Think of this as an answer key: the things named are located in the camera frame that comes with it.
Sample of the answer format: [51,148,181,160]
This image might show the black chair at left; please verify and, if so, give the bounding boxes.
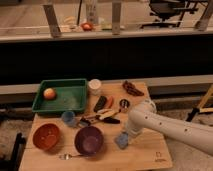
[0,133,26,171]

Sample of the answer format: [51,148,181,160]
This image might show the blue sponge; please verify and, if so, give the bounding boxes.
[115,132,128,149]

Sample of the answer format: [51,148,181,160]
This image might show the orange carrot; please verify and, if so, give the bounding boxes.
[104,96,114,109]

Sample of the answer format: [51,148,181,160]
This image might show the red fruit on shelf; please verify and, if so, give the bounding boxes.
[81,22,94,31]

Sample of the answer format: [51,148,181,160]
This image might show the black handled scissors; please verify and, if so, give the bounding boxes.
[78,109,120,127]

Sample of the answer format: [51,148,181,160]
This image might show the black rectangular block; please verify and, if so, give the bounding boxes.
[93,96,107,112]

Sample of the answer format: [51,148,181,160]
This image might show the red bowl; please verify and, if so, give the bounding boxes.
[33,123,60,151]

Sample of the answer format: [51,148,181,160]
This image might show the purple bowl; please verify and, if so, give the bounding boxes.
[74,126,104,156]

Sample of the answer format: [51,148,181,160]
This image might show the black office chair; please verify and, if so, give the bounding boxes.
[141,0,208,29]

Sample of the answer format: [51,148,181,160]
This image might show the small blue cup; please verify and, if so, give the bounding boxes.
[61,111,77,127]

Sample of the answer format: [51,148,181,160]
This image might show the brown sausage link toy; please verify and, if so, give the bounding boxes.
[122,81,144,96]

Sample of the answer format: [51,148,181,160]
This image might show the metal spoon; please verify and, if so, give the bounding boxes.
[58,152,88,161]

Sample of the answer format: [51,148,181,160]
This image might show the green plastic tray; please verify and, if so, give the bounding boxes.
[32,78,87,115]

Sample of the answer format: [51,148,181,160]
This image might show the small round tin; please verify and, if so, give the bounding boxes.
[119,99,130,113]

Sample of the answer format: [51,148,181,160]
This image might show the orange apple in tray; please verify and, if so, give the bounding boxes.
[43,88,56,100]

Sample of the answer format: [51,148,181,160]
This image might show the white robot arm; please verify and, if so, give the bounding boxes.
[124,99,213,156]

